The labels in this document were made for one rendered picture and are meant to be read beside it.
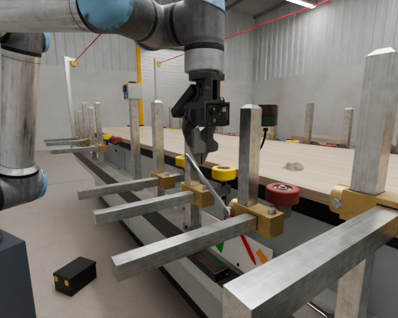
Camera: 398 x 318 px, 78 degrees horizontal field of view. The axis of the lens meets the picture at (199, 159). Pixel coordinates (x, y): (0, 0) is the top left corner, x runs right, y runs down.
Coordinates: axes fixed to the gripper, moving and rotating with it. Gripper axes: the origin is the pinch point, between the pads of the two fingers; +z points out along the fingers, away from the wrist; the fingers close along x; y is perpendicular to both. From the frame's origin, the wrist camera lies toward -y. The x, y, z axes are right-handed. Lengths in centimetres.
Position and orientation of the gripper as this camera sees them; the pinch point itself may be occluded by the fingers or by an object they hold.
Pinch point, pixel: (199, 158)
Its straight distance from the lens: 61.3
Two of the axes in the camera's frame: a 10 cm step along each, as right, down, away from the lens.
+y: 5.7, 1.5, -8.1
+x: 8.2, -1.1, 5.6
